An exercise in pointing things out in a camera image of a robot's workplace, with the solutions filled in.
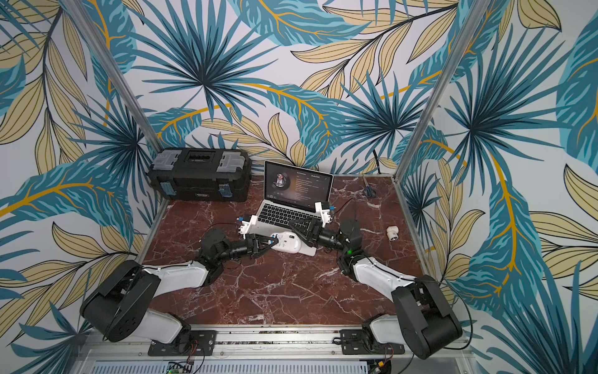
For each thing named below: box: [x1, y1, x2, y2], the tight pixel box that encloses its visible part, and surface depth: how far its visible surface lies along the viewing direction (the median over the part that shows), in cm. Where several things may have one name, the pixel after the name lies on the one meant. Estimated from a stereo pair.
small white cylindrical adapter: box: [386, 225, 400, 241], surface depth 99 cm
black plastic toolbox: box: [147, 147, 253, 203], surface depth 102 cm
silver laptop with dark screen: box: [253, 160, 335, 257], surface depth 102 cm
